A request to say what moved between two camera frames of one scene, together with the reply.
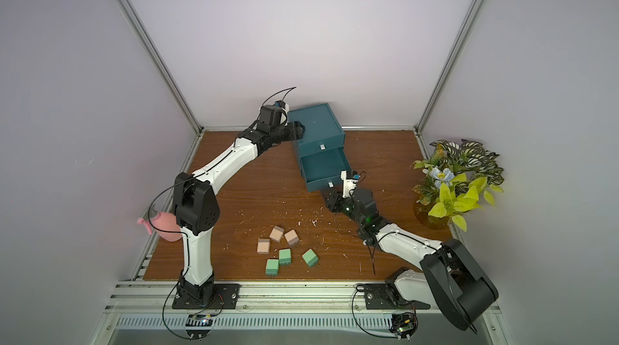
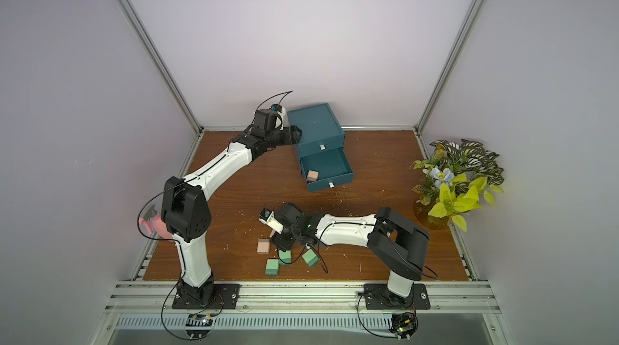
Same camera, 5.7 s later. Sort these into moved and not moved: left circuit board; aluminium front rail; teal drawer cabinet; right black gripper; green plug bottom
Moved: right black gripper
Not moved: teal drawer cabinet; green plug bottom; left circuit board; aluminium front rail
